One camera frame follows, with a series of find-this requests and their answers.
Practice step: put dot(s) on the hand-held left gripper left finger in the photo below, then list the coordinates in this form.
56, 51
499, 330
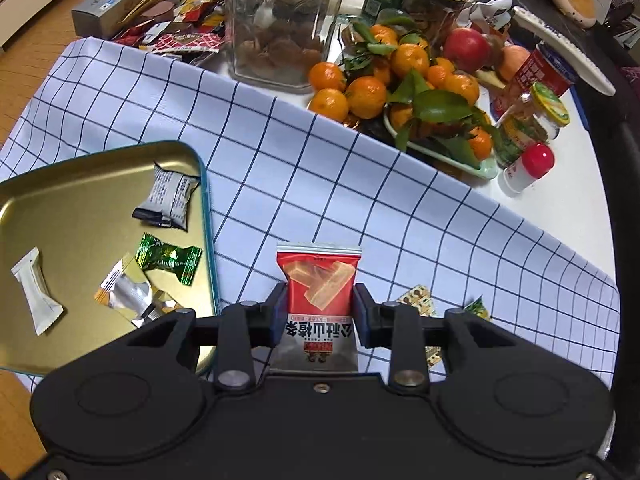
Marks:
277, 310

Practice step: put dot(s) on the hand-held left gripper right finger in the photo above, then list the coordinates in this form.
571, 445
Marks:
362, 315

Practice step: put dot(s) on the red snack packet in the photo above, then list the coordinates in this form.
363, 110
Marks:
317, 280

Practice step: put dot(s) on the cream patterned snack packet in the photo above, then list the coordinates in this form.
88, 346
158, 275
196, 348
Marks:
417, 300

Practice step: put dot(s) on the green yellow snack packet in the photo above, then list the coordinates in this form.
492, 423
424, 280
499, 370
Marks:
477, 308

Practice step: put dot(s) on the dark green candy wrapper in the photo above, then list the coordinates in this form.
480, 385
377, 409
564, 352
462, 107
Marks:
167, 257

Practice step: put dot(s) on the silver yellow snack packet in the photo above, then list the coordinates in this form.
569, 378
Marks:
125, 292

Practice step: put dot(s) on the grey white snack packet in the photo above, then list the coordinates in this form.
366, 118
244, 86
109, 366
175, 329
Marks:
167, 195

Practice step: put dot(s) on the gold tin tray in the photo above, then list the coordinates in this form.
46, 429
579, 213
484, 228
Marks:
75, 220

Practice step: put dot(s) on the plain white snack packet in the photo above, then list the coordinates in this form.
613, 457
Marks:
35, 290

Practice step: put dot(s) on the checked tablecloth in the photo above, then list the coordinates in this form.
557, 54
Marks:
350, 185

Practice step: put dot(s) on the pale green fruit tray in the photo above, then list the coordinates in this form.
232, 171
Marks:
480, 172

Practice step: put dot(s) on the red-capped white bottle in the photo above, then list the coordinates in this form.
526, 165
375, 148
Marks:
522, 172

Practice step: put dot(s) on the pile of tangerines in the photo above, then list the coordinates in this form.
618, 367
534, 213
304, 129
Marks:
370, 95

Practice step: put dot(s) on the yellow-lidded pickle jar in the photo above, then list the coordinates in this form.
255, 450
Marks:
525, 130

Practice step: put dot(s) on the large glass jar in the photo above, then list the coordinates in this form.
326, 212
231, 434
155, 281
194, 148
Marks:
280, 35

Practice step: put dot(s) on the red apple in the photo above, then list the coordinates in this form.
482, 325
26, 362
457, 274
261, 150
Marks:
465, 50

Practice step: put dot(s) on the pile of snack wrappers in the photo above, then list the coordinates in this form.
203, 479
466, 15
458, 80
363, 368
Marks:
185, 35

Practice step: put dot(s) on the orange peach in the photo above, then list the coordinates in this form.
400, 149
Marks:
512, 62

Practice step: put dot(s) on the red can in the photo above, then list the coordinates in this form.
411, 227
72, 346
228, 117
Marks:
537, 77

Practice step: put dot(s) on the brown jar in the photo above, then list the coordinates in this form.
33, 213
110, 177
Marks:
435, 15

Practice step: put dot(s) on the white remote control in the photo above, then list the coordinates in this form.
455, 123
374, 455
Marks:
565, 52

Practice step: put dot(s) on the white patterned mug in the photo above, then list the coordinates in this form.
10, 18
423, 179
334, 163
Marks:
490, 7

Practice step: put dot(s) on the grey cardboard box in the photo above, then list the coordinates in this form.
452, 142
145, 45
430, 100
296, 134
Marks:
110, 5

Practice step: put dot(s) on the white low cabinet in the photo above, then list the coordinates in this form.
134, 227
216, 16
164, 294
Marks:
30, 15

